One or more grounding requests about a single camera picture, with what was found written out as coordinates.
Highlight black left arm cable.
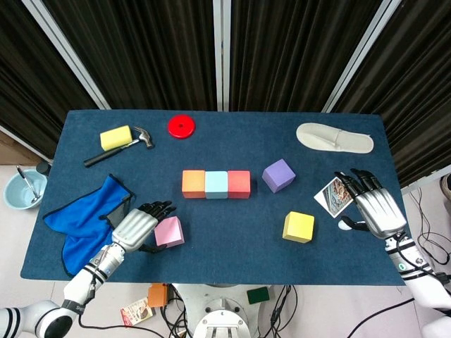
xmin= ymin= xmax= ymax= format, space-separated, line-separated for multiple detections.
xmin=78 ymin=246 xmax=173 ymax=338

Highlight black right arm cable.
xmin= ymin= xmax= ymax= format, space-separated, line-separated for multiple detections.
xmin=347 ymin=236 xmax=451 ymax=338

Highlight printed picture card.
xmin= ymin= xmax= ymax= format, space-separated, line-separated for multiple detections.
xmin=313 ymin=177 xmax=356 ymax=219

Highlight light blue bowl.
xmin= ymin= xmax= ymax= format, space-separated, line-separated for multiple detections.
xmin=3 ymin=169 xmax=48 ymax=211

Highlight yellow sponge block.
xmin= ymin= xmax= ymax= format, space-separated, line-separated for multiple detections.
xmin=99 ymin=125 xmax=133 ymax=151

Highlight purple foam cube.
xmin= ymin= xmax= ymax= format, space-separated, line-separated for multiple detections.
xmin=261 ymin=158 xmax=296 ymax=194

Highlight claw hammer black handle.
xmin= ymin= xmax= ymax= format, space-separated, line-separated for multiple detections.
xmin=83 ymin=125 xmax=155 ymax=168

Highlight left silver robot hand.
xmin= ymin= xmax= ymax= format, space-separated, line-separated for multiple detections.
xmin=111 ymin=200 xmax=177 ymax=254

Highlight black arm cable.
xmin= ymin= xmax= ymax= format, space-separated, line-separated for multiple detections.
xmin=347 ymin=236 xmax=451 ymax=338
xmin=78 ymin=246 xmax=173 ymax=338

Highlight yellow foam cube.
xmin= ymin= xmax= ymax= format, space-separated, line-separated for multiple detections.
xmin=282 ymin=211 xmax=315 ymax=244

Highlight pink foam cube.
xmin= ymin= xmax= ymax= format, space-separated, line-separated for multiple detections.
xmin=154 ymin=215 xmax=185 ymax=248

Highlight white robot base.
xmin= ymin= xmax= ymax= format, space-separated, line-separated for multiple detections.
xmin=172 ymin=283 xmax=279 ymax=338

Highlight red and white packet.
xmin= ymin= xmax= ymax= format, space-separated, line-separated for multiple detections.
xmin=119 ymin=297 xmax=156 ymax=330

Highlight dark blue table mat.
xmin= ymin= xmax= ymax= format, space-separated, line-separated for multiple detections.
xmin=20 ymin=109 xmax=423 ymax=287

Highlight orange box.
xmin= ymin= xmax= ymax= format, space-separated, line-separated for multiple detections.
xmin=147 ymin=283 xmax=170 ymax=308

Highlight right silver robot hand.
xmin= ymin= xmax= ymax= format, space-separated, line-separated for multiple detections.
xmin=334 ymin=168 xmax=408 ymax=241

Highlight orange foam cube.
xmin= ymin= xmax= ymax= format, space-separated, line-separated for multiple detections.
xmin=181 ymin=170 xmax=206 ymax=199

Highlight white metal frame post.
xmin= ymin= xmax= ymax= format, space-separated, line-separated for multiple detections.
xmin=322 ymin=0 xmax=402 ymax=113
xmin=20 ymin=0 xmax=112 ymax=110
xmin=212 ymin=0 xmax=232 ymax=113

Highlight red foam cube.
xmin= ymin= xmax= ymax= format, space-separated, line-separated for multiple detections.
xmin=227 ymin=170 xmax=252 ymax=199

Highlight thin black floor cables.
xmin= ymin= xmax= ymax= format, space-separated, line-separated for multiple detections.
xmin=410 ymin=186 xmax=451 ymax=265

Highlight dark green box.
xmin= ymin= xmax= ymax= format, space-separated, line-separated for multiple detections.
xmin=246 ymin=287 xmax=271 ymax=306

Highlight metal spoon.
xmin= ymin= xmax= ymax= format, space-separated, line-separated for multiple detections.
xmin=16 ymin=165 xmax=40 ymax=204

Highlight blue and grey cloth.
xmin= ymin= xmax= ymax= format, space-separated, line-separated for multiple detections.
xmin=42 ymin=173 xmax=137 ymax=277

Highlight red round disc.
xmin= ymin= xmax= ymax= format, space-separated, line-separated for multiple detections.
xmin=167 ymin=114 xmax=197 ymax=139

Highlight light blue foam cube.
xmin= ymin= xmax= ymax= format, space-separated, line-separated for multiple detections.
xmin=204 ymin=170 xmax=229 ymax=200

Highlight black cable bundle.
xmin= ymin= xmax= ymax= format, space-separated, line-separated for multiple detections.
xmin=269 ymin=284 xmax=299 ymax=338
xmin=160 ymin=284 xmax=195 ymax=338

